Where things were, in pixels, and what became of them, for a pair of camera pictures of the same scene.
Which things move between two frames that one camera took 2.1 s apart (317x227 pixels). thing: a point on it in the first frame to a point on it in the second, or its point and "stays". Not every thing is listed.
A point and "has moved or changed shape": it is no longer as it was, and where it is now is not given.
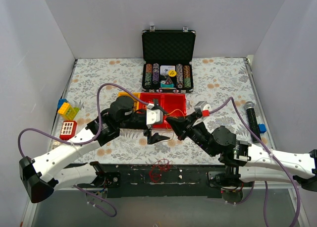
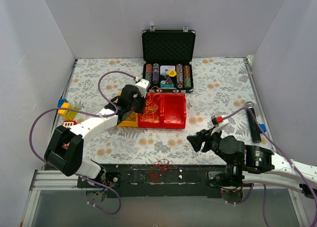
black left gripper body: x=149 y=127 to x=139 y=103
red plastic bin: x=175 y=104 stays
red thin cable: x=155 y=172 stays
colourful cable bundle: x=173 y=134 has moved or changed shape
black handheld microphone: x=249 y=106 stays
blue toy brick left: x=61 y=102 stays
